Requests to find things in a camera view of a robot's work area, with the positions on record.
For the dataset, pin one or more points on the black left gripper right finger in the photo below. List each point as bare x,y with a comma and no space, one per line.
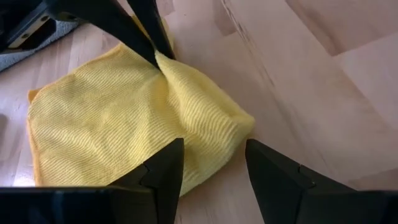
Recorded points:
295,199

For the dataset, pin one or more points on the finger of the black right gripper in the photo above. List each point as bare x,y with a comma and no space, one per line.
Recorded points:
146,15
105,15

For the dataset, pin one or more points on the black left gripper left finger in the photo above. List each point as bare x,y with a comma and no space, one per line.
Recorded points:
93,205

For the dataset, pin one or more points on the grey microfiber towel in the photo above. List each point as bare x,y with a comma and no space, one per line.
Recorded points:
18,59

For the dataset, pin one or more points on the yellow microfiber towel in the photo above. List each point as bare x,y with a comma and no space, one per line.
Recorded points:
109,118

